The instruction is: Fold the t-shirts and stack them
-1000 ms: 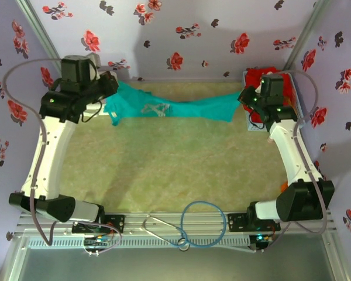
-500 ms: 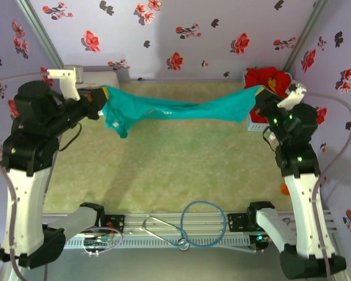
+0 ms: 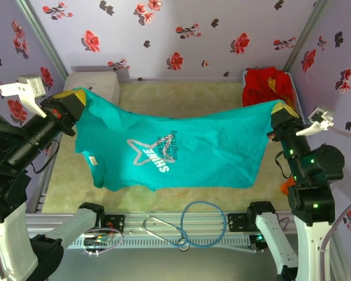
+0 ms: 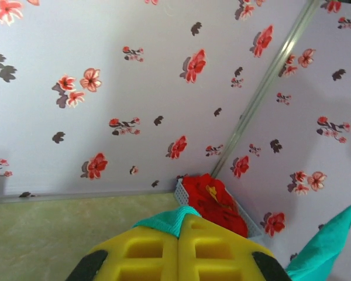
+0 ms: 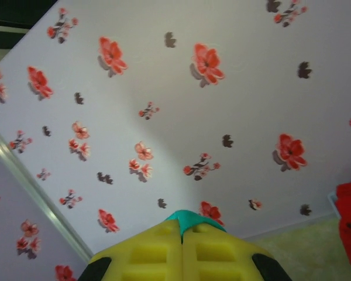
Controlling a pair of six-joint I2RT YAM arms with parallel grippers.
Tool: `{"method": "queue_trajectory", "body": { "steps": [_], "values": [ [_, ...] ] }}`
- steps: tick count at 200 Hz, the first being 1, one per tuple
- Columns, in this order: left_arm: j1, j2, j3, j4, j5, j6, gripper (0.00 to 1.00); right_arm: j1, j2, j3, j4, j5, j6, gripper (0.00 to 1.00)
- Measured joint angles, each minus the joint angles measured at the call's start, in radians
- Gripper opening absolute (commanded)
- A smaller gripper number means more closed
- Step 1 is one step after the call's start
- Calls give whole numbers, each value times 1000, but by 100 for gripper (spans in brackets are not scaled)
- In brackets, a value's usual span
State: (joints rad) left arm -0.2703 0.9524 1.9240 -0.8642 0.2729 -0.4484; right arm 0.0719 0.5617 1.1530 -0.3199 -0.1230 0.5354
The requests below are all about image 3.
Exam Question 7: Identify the teal printed t-shirt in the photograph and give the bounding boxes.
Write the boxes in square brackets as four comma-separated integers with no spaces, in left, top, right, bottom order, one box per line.
[74,87,285,193]

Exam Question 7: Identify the white plastic box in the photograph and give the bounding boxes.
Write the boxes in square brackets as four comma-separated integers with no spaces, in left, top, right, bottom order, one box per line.
[64,71,120,107]

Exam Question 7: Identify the basket of red clothes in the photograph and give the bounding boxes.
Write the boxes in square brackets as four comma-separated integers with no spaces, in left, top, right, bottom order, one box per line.
[242,66,296,108]

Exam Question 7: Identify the orange object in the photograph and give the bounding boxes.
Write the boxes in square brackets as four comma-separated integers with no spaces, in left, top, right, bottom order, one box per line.
[280,176,297,196]

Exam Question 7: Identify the aluminium side rail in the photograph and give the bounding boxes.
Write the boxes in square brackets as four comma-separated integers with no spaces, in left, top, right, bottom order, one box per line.
[35,131,66,214]

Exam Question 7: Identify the grey right arm cable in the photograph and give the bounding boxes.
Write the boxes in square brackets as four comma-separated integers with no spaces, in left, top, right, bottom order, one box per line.
[318,125,351,262]

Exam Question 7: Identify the aluminium frame post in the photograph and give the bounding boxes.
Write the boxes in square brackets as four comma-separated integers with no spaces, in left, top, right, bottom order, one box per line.
[16,0,68,84]
[283,0,332,74]

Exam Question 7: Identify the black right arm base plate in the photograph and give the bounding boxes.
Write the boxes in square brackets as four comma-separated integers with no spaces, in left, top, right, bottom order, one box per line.
[227,213,260,234]

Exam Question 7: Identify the aluminium wall-side rail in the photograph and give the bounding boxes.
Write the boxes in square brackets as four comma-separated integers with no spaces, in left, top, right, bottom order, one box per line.
[116,77,244,84]

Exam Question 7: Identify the blue looped cable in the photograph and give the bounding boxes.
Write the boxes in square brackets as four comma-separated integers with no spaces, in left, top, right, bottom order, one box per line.
[165,200,228,250]

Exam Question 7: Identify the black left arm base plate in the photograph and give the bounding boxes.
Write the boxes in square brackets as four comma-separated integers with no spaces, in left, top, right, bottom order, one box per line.
[104,214,126,235]

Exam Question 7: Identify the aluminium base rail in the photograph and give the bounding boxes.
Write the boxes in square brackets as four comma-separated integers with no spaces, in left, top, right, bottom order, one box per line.
[25,209,296,235]

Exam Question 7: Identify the grey base cable loop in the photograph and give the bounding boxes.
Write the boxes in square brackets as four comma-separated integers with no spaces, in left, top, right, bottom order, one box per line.
[82,224,125,257]

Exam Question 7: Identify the grey looped cable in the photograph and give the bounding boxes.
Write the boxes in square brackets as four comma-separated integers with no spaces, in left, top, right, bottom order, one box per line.
[142,215,258,253]

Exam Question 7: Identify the white slotted cable duct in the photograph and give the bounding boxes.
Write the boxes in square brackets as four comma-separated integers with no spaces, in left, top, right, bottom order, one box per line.
[66,234,252,251]

